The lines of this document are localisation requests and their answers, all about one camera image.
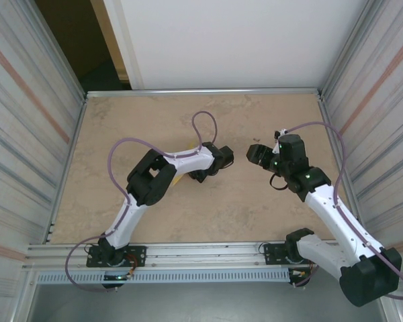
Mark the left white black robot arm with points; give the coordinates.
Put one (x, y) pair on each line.
(151, 177)

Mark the aluminium table side rail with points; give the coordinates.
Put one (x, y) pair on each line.
(78, 131)
(329, 132)

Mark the yellow square paper sheet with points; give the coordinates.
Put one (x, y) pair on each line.
(191, 146)

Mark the small controller board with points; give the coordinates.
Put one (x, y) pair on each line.
(300, 274)
(115, 277)

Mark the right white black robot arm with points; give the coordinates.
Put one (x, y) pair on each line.
(369, 281)

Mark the thin aluminium table rail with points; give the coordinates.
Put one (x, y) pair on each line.
(205, 92)

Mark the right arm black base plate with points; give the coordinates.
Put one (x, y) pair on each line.
(273, 253)

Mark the aluminium corner post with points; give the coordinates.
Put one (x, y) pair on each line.
(55, 50)
(351, 50)

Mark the wide aluminium mounting rail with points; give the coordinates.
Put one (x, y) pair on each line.
(205, 256)

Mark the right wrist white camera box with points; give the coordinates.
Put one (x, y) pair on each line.
(281, 134)

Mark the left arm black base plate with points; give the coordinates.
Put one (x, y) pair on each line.
(137, 255)

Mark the beige door frame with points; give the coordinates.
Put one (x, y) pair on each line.
(109, 33)

